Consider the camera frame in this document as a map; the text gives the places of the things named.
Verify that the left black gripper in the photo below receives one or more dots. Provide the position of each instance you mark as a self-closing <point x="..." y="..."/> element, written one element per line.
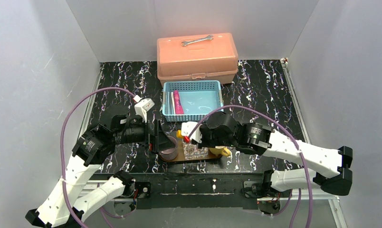
<point x="149" y="136"/>

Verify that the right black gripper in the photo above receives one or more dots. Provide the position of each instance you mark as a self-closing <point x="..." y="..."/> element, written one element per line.
<point x="202" y="137"/>

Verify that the purple ceramic mug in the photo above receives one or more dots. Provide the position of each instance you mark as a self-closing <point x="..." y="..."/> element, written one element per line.
<point x="170" y="154"/>

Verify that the yellow toothpaste tube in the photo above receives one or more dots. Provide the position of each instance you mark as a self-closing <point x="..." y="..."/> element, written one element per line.
<point x="179" y="135"/>

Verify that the yellow ceramic mug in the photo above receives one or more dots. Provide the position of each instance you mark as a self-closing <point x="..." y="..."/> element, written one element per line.
<point x="220" y="150"/>

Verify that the clear textured glass cup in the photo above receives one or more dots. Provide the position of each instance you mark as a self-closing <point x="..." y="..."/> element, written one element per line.
<point x="192" y="152"/>

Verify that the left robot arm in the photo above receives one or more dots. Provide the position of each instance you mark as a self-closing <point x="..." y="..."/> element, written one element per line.
<point x="64" y="207"/>

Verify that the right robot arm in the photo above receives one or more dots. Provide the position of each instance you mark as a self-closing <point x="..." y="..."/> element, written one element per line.
<point x="322" y="168"/>

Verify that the brown wooden oval tray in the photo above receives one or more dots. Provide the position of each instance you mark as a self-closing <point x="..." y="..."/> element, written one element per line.
<point x="180" y="157"/>

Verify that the pink toothpaste tube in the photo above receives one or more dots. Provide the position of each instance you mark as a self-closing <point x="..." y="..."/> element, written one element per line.
<point x="179" y="109"/>

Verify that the grey toothbrush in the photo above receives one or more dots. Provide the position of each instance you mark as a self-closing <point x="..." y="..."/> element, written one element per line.
<point x="169" y="103"/>

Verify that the white toothbrush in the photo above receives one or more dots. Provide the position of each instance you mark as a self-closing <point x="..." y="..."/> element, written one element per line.
<point x="173" y="103"/>

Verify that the light blue plastic basket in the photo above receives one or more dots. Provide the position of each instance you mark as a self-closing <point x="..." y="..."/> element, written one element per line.
<point x="198" y="98"/>

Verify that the salmon plastic toolbox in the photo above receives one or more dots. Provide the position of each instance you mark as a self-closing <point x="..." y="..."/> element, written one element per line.
<point x="215" y="59"/>

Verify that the silver open-end wrench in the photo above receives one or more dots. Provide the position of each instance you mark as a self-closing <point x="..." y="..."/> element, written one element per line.
<point x="186" y="43"/>

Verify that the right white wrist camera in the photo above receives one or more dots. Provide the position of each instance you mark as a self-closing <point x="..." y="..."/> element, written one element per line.
<point x="190" y="131"/>

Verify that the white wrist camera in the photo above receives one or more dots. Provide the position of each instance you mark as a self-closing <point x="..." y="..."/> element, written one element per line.
<point x="142" y="106"/>
<point x="190" y="131"/>

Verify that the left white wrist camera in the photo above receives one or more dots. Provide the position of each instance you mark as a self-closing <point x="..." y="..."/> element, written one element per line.
<point x="142" y="106"/>

